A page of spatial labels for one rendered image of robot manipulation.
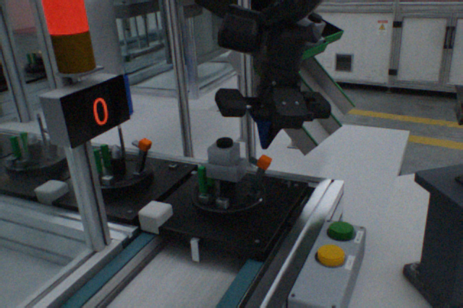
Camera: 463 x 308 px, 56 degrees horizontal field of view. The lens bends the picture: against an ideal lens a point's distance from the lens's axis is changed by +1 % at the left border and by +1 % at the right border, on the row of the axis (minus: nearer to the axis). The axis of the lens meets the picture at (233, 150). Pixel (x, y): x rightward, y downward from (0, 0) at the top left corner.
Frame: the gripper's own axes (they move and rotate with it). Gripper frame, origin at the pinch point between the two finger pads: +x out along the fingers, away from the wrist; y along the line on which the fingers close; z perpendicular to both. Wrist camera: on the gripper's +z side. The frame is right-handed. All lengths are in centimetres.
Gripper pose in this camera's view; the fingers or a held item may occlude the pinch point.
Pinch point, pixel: (267, 131)
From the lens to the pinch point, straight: 73.9
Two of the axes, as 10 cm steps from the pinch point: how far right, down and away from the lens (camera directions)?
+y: 9.6, 0.0, 2.8
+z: 2.4, 5.4, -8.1
